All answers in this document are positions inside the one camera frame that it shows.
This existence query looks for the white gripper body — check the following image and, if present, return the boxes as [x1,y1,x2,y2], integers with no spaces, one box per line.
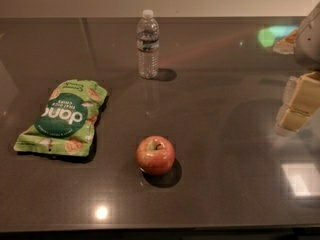
[295,2,320,71]

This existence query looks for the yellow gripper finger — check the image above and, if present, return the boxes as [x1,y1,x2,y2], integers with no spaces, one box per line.
[283,71,320,115]
[274,105,309,137]

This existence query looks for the clear plastic water bottle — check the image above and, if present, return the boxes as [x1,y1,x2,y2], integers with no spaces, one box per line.
[136,9,160,79]

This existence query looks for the red apple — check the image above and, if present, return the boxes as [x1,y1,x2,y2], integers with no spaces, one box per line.
[136,136,175,176]

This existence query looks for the green rice chips bag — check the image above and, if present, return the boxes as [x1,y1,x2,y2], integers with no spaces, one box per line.
[14,80,108,157]

